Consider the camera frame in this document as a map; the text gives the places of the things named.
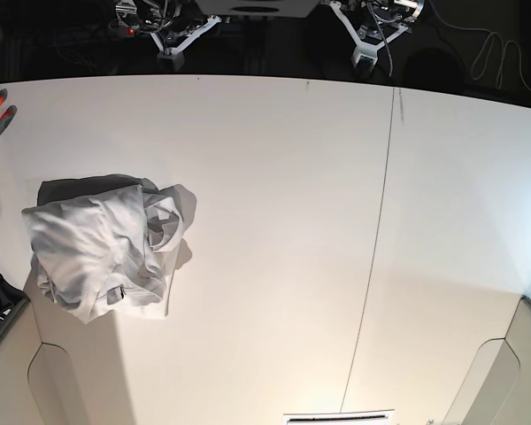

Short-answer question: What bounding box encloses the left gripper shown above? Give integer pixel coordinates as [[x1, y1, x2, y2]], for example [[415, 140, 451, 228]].
[[328, 1, 412, 66]]

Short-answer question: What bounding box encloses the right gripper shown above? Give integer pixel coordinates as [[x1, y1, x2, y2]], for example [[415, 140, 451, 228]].
[[150, 15, 222, 60]]

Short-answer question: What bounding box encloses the white t-shirt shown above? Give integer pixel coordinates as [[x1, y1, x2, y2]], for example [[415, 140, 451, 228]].
[[22, 174, 197, 323]]

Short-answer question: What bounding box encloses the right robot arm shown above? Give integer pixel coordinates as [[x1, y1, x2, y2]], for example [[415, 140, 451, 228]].
[[114, 0, 222, 67]]

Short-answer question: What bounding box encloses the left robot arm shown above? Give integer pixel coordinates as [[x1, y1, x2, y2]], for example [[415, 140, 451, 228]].
[[327, 0, 425, 74]]

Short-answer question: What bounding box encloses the black power strip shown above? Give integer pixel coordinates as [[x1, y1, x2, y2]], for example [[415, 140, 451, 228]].
[[108, 17, 158, 38]]

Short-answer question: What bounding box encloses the white box device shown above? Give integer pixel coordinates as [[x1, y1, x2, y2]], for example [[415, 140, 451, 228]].
[[196, 0, 319, 18]]

